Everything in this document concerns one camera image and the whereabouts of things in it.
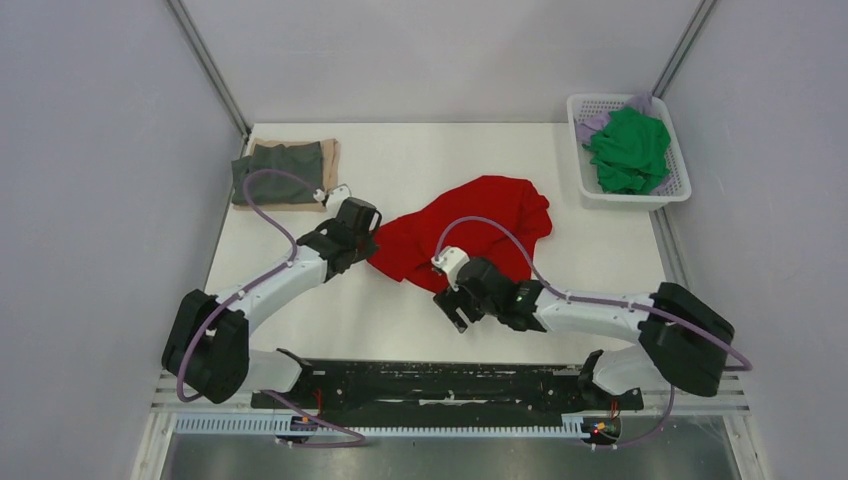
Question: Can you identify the red t shirt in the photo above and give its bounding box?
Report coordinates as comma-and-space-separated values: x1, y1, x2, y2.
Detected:
368, 175, 553, 293

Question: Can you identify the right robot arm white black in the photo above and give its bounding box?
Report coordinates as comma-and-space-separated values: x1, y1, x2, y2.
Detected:
432, 248, 735, 408

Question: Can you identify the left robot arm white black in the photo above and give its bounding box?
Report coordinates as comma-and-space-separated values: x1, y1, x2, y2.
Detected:
161, 197, 382, 408

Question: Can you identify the folded grey t shirt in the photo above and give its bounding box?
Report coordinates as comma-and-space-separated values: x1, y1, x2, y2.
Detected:
231, 142, 324, 206

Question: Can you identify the folded beige t shirt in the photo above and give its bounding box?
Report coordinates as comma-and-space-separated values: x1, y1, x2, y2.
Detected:
231, 139, 340, 212

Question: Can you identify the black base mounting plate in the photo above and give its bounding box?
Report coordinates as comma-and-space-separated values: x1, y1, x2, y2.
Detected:
285, 359, 644, 427

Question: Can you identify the lilac t shirt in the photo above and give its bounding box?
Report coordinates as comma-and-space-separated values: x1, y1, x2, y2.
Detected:
573, 92, 677, 197

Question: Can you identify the green t shirt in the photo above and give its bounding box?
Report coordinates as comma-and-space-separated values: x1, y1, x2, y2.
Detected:
582, 107, 673, 196

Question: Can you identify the white plastic basket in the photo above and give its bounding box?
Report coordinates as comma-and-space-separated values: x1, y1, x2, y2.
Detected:
566, 93, 692, 212

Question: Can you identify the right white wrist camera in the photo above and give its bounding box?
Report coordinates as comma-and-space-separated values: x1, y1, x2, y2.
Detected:
431, 247, 470, 290

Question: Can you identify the white slotted cable duct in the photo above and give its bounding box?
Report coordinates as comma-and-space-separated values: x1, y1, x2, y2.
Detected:
173, 412, 599, 440

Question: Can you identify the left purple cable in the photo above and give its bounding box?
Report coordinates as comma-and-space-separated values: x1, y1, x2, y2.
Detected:
176, 168, 367, 450

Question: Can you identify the purple cable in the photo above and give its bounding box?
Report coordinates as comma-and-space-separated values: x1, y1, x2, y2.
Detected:
176, 168, 367, 450
433, 215, 754, 452

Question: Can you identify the right aluminium table rail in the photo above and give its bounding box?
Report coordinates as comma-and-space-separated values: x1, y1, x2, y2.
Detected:
650, 207, 692, 289

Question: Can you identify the left aluminium frame post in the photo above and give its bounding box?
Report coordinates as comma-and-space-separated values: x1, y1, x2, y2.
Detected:
164, 0, 252, 142

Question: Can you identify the aluminium frame post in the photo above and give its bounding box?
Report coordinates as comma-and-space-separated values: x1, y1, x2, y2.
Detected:
164, 0, 252, 142
652, 0, 719, 98

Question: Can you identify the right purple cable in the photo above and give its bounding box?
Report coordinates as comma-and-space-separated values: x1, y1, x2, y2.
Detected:
433, 215, 754, 452

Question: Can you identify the right aluminium frame post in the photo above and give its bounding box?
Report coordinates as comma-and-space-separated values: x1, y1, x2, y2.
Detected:
652, 0, 719, 98

